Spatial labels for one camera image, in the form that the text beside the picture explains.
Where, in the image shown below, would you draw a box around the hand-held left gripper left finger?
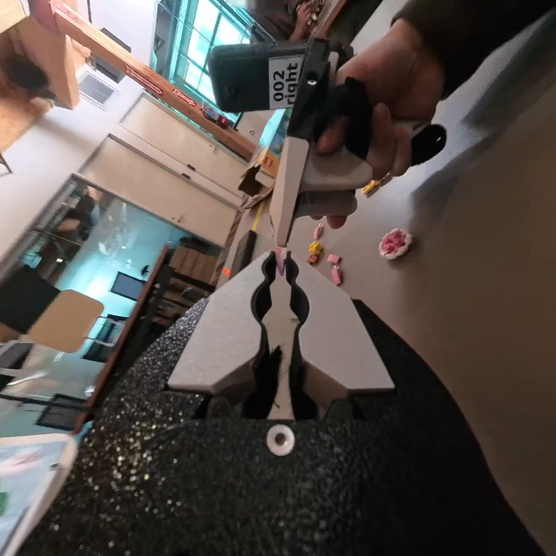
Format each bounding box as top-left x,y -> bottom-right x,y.
167,253 -> 278,418

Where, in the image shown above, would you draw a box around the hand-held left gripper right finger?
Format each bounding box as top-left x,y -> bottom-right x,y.
287,255 -> 396,418

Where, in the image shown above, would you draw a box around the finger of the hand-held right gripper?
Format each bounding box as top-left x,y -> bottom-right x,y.
268,136 -> 311,247

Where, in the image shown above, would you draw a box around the person's right forearm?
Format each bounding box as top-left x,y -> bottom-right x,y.
393,0 -> 556,98

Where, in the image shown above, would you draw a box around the grey desk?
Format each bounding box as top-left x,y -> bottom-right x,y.
213,0 -> 556,556

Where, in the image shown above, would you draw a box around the yellow cardboard toy box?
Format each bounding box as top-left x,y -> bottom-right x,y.
238,109 -> 292,209

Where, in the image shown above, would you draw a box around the red fire extinguisher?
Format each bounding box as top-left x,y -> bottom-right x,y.
202,104 -> 231,129

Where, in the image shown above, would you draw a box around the teal framed window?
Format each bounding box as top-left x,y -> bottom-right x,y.
152,0 -> 261,127

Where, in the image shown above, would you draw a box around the black flat case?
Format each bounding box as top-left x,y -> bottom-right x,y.
235,230 -> 257,270

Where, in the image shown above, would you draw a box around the stacked cardboard boxes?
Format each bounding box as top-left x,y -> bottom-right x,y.
169,243 -> 222,287

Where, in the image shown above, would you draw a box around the white door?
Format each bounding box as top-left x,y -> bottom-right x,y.
83,135 -> 244,228
117,93 -> 253,181

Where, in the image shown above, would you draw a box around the dark computer monitor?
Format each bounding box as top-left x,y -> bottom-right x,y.
111,271 -> 144,300

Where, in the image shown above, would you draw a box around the round white plate magenta studs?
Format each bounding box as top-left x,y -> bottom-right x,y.
379,228 -> 413,260

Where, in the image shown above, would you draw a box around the wooden pillar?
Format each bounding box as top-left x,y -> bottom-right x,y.
54,6 -> 261,159

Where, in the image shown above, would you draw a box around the beige rounded panel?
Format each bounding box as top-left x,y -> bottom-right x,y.
27,289 -> 105,354

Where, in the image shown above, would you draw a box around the wooden ceiling beam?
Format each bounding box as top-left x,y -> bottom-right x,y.
0,0 -> 83,148

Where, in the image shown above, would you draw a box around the white booklet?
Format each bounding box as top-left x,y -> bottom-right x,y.
0,432 -> 79,556

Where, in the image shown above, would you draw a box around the glass wall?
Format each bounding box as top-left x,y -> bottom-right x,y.
0,174 -> 218,392

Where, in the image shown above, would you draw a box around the wall air vent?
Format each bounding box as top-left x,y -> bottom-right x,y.
78,69 -> 118,105

